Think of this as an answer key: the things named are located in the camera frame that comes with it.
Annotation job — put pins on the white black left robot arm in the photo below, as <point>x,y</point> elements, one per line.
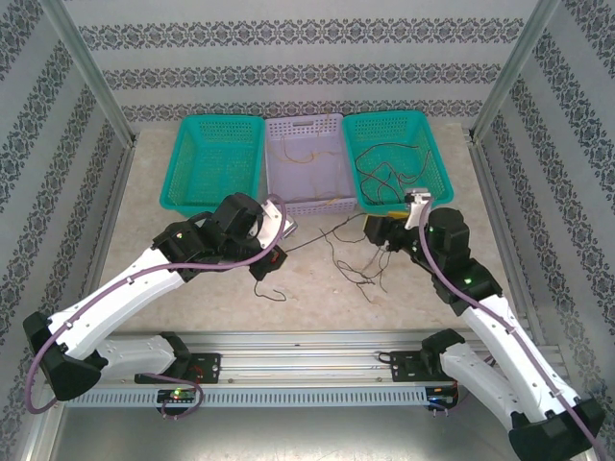
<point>120,307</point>

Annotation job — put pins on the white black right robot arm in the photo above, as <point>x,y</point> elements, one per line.
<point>499,350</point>

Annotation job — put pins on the teal plastic basket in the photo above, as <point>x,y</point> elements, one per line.
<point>211,153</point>
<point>394,129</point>

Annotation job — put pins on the lavender plastic basket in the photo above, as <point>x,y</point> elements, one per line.
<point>298,177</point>

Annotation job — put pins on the small circuit board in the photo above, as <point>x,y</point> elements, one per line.
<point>178,395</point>
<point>442,399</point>

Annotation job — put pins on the aluminium frame side rail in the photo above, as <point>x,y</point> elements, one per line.
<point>113,211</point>
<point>486,168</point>

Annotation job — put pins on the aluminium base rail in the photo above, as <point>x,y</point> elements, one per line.
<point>298,360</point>

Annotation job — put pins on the aluminium frame post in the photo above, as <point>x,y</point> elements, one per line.
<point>509,72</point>
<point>91,72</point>

